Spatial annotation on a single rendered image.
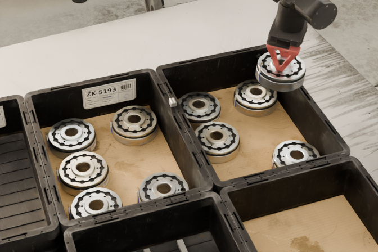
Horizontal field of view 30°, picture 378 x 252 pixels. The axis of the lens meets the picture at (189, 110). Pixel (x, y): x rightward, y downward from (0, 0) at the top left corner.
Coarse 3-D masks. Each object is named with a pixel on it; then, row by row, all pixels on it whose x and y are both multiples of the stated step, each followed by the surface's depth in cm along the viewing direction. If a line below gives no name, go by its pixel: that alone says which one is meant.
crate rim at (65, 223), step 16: (96, 80) 158; (112, 80) 159; (32, 96) 154; (160, 96) 156; (32, 112) 152; (176, 112) 151; (192, 144) 144; (48, 160) 139; (48, 176) 136; (208, 176) 137; (192, 192) 134; (128, 208) 131; (64, 224) 127
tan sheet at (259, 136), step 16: (224, 96) 171; (224, 112) 166; (240, 112) 166; (272, 112) 167; (240, 128) 162; (256, 128) 162; (272, 128) 162; (288, 128) 163; (240, 144) 158; (256, 144) 158; (272, 144) 159; (240, 160) 154; (256, 160) 155; (224, 176) 151; (240, 176) 151
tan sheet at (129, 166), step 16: (48, 128) 161; (96, 128) 161; (48, 144) 157; (96, 144) 157; (112, 144) 157; (160, 144) 158; (112, 160) 154; (128, 160) 154; (144, 160) 154; (160, 160) 154; (112, 176) 150; (128, 176) 150; (144, 176) 150; (64, 192) 146; (128, 192) 147; (64, 208) 143
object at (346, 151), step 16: (256, 48) 169; (176, 64) 163; (192, 64) 164; (160, 80) 159; (304, 96) 156; (320, 112) 152; (192, 128) 147; (208, 160) 140; (304, 160) 141; (320, 160) 141; (256, 176) 137
